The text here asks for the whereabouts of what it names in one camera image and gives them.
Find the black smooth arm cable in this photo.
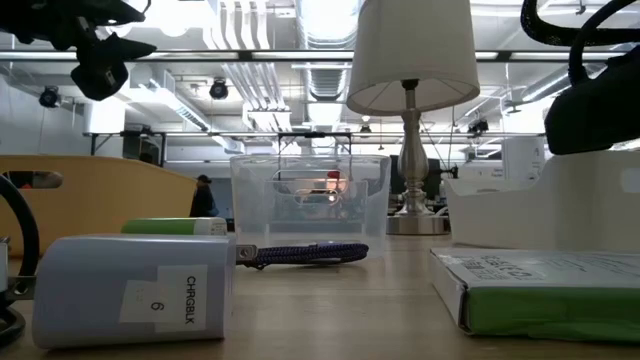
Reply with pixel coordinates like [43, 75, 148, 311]
[568, 0, 640, 86]

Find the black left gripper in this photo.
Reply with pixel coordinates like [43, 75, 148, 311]
[0, 0, 158, 102]

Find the white cabinet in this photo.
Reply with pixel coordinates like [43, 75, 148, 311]
[502, 135, 547, 182]

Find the white card reader box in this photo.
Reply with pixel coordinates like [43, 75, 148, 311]
[428, 247, 640, 344]

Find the pale blue charger block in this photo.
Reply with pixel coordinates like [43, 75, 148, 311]
[4, 233, 237, 350]

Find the dark wall screen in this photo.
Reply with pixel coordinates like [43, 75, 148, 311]
[122, 130, 166, 166]

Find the black camera cable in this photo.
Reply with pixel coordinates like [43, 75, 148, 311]
[0, 172, 40, 346]

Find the thin horizontal ceiling rail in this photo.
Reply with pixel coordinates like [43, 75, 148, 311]
[82, 130, 546, 140]

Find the yellow plastic bin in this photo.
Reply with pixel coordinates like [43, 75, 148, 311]
[0, 153, 197, 259]

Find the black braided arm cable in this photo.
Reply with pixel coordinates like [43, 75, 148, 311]
[519, 0, 640, 48]

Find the black computer monitor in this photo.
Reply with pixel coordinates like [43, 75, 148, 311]
[389, 154, 444, 201]

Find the table lamp with white shade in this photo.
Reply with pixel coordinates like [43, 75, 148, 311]
[346, 0, 481, 236]

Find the purple braided cable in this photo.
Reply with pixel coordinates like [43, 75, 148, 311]
[235, 241, 370, 271]

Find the green charger block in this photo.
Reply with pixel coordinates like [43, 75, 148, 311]
[121, 217, 229, 237]

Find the white plastic bin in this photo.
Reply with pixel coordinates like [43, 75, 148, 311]
[443, 148, 640, 254]

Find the person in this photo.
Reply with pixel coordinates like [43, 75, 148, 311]
[189, 174, 220, 218]

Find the clear plastic bin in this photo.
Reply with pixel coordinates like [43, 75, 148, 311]
[229, 153, 392, 261]

